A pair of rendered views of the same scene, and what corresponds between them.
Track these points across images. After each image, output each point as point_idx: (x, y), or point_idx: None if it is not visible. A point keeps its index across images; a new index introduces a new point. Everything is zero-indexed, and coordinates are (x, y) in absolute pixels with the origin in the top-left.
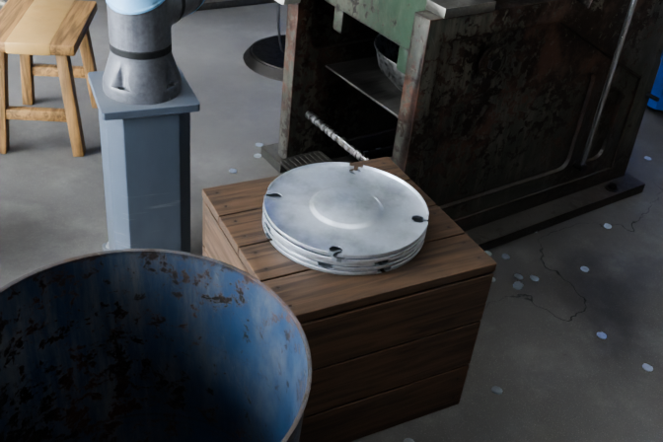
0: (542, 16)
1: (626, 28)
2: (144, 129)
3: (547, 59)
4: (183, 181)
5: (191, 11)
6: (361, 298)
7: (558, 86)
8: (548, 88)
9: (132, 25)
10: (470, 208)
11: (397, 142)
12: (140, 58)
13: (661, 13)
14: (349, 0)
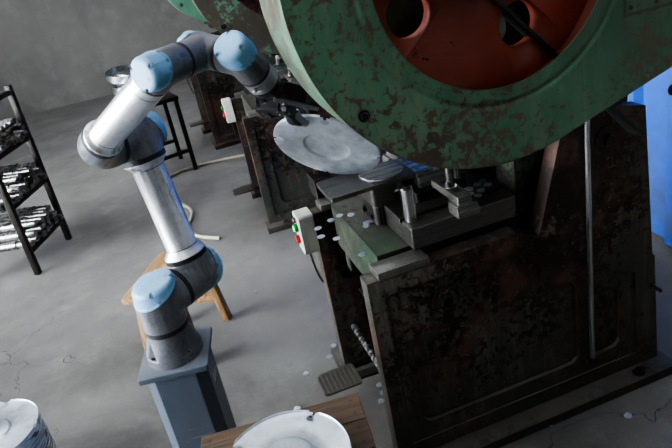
0: (486, 254)
1: (590, 243)
2: (172, 386)
3: (510, 283)
4: (213, 416)
5: (207, 290)
6: None
7: (537, 299)
8: (524, 303)
9: (148, 319)
10: (475, 411)
11: (379, 371)
12: (159, 339)
13: (633, 219)
14: (348, 249)
